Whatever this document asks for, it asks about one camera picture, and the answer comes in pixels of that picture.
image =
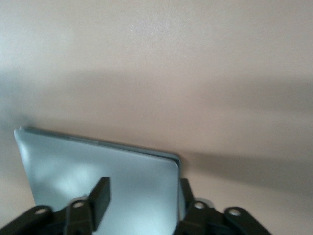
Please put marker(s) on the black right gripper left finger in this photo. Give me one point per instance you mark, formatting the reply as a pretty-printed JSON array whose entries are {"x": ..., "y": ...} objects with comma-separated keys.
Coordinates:
[{"x": 97, "y": 203}]

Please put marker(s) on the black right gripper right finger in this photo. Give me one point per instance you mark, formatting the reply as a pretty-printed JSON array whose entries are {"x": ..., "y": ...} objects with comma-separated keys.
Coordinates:
[{"x": 195, "y": 220}]

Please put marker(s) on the grey laptop with black keyboard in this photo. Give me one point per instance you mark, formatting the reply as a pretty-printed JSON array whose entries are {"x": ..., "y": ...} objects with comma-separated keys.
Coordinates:
[{"x": 137, "y": 176}]

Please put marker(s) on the brown table cover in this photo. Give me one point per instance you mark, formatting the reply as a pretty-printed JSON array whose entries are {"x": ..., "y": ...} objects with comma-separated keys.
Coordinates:
[{"x": 156, "y": 61}]

